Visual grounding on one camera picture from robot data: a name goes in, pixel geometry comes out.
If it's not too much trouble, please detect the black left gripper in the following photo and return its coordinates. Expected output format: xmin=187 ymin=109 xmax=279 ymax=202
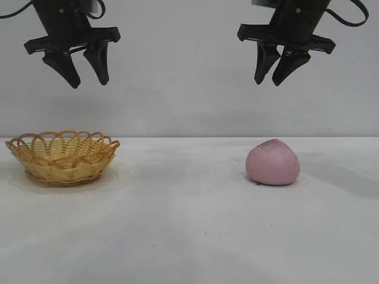
xmin=23 ymin=0 xmax=121 ymax=89

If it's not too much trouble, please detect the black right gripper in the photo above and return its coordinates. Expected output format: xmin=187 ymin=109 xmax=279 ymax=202
xmin=237 ymin=0 xmax=337 ymax=87

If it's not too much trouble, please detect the woven yellow wicker basket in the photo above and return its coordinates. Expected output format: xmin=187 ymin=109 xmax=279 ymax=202
xmin=5 ymin=129 xmax=121 ymax=186

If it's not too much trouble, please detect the pink peach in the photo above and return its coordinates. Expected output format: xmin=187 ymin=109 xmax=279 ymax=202
xmin=245 ymin=138 xmax=300 ymax=186

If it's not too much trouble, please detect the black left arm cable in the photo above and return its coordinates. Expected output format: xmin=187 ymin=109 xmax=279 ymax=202
xmin=0 ymin=2 xmax=36 ymax=20
xmin=88 ymin=0 xmax=108 ymax=20

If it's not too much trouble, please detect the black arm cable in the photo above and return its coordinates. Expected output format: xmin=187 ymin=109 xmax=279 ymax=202
xmin=0 ymin=2 xmax=36 ymax=20
xmin=324 ymin=0 xmax=370 ymax=28
xmin=88 ymin=0 xmax=108 ymax=20

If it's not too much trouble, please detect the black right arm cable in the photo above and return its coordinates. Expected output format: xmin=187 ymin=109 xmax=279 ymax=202
xmin=324 ymin=0 xmax=370 ymax=28

